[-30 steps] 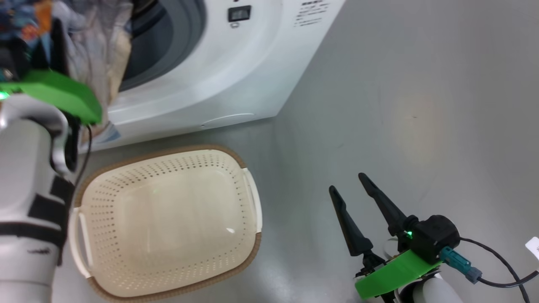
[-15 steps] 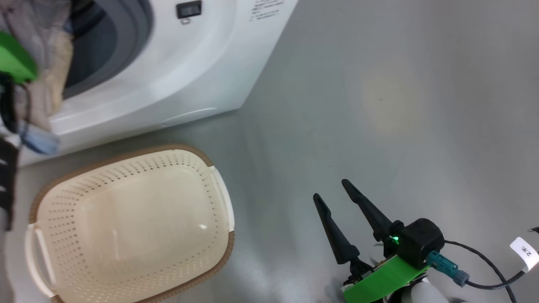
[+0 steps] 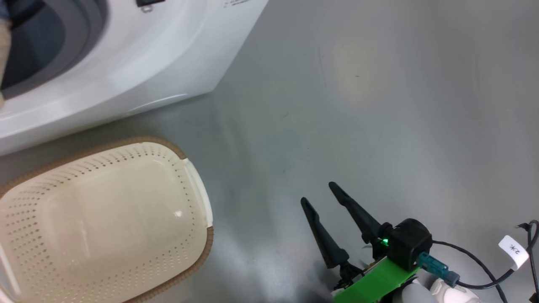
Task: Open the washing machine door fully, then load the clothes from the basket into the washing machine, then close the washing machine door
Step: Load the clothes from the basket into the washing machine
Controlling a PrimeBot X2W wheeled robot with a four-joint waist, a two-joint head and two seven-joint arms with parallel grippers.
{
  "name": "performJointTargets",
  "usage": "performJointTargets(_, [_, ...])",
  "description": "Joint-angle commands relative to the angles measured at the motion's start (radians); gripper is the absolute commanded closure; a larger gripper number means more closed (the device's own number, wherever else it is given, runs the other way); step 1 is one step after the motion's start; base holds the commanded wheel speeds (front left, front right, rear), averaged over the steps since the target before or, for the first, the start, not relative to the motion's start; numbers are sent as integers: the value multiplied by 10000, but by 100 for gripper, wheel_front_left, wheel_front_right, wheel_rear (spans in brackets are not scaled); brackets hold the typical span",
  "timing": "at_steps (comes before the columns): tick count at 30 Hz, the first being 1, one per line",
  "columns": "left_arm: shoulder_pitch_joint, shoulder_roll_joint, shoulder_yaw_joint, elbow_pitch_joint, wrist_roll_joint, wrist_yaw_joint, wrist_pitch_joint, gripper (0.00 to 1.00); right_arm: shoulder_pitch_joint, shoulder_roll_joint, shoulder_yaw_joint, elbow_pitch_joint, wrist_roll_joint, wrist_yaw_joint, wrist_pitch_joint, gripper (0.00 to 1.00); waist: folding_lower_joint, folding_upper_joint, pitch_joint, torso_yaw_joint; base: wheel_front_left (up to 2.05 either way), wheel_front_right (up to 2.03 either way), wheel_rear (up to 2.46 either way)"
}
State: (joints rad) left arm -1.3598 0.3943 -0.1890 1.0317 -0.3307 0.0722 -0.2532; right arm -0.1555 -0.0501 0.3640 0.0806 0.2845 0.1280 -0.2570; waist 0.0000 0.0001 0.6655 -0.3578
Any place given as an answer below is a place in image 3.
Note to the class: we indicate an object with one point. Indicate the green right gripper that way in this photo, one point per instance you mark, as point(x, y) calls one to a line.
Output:
point(374, 282)

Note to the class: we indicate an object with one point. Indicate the beige garment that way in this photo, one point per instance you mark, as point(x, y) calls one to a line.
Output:
point(3, 54)

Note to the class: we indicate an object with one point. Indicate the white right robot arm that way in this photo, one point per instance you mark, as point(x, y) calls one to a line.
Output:
point(438, 292)

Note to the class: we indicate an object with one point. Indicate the white washing machine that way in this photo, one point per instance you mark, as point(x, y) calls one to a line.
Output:
point(168, 50)

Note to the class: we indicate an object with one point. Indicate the cream perforated laundry basket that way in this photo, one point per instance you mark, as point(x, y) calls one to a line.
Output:
point(105, 223)

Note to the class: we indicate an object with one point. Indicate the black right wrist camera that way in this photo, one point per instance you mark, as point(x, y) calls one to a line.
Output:
point(408, 244)

